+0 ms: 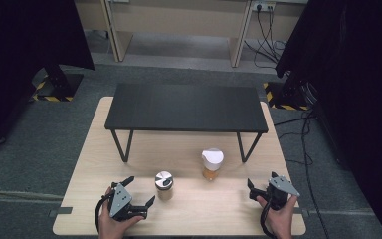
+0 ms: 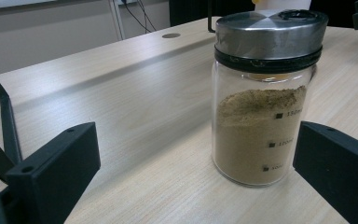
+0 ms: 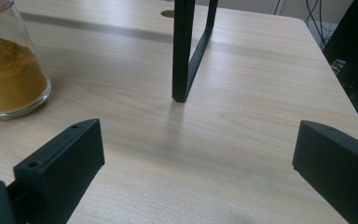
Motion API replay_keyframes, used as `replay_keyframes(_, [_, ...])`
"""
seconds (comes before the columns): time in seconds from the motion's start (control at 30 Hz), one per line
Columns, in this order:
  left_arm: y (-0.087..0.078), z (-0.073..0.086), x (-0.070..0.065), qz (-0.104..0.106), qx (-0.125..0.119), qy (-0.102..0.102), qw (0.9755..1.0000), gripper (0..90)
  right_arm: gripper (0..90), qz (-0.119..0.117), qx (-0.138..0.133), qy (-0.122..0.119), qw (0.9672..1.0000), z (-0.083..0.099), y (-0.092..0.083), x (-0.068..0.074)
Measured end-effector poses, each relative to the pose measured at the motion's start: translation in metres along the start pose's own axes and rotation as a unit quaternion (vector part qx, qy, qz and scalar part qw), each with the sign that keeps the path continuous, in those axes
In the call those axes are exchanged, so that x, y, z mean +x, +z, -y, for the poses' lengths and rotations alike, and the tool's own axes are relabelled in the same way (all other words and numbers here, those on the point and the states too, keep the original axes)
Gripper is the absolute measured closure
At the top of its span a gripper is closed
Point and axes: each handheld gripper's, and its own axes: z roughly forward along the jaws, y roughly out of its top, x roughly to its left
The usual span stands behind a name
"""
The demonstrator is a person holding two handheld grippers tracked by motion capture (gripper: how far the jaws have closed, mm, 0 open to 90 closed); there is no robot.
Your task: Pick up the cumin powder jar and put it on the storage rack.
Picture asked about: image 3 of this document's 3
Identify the black cables bundle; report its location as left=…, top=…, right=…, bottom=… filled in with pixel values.
left=304, top=0, right=334, bottom=48

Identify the white-lidded glass jar orange powder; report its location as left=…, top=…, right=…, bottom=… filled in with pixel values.
left=0, top=0, right=52, bottom=120

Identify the black shelf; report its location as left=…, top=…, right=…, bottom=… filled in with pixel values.
left=172, top=0, right=219, bottom=104

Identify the dark black panel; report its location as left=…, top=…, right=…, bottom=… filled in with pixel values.
left=322, top=0, right=358, bottom=94

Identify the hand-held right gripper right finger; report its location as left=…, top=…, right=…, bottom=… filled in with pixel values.
left=292, top=119, right=358, bottom=224

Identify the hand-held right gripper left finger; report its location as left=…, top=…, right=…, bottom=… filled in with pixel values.
left=13, top=118, right=105, bottom=224

